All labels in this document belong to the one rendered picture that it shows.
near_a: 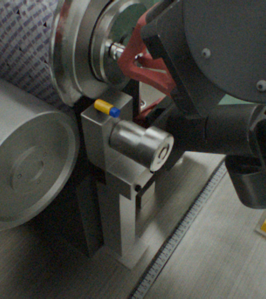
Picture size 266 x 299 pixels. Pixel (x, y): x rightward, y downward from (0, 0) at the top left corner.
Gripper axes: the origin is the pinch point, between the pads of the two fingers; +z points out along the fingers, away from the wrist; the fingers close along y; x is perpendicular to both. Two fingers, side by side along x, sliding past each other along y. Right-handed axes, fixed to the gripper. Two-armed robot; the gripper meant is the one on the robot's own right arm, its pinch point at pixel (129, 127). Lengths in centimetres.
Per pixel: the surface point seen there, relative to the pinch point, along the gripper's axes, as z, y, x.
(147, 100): 5.0, 10.1, -1.7
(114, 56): -13.3, -8.7, 14.0
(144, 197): 3.5, -1.1, -14.4
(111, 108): -14.2, -12.2, 11.0
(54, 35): -12.4, -12.5, 17.7
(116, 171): -9.1, -11.6, 2.7
